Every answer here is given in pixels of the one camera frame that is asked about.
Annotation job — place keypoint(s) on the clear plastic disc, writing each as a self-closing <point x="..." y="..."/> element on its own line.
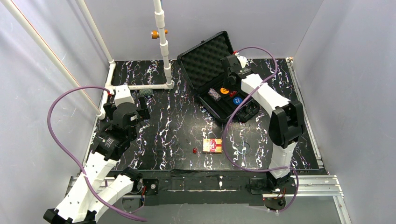
<point x="243" y="148"/>

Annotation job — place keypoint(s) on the orange clamp on pipe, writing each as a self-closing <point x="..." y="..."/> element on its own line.
<point x="155" y="34"/>

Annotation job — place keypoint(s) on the orange dealer button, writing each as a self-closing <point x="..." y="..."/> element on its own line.
<point x="224" y="91"/>

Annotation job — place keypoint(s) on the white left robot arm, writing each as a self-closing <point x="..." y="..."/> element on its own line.
<point x="84" y="203"/>

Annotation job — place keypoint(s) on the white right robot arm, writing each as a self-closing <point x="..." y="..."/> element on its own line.
<point x="286" y="116"/>

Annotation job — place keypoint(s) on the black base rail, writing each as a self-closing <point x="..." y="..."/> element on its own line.
<point x="177" y="186"/>

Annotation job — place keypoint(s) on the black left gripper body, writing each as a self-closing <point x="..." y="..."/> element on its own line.
<point x="142" y="108"/>

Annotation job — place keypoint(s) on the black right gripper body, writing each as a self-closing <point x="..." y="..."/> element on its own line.
<point x="231" y="80"/>

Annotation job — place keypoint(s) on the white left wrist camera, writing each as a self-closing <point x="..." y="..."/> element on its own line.
<point x="122" y="95"/>

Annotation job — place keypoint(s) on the red playing card box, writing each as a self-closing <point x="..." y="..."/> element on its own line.
<point x="213" y="146"/>

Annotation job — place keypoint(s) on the white PVC pipe frame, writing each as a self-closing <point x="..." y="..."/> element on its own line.
<point x="100" y="113"/>

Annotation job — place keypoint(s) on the blue small blind button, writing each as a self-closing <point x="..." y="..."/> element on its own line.
<point x="237" y="100"/>

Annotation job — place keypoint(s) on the black foam-lined poker case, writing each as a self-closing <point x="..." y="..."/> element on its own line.
<point x="202" y="67"/>

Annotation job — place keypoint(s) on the green blue poker chip stack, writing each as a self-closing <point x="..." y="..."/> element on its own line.
<point x="146" y="92"/>

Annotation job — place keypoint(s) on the red dice in case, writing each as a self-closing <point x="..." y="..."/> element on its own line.
<point x="233" y="93"/>

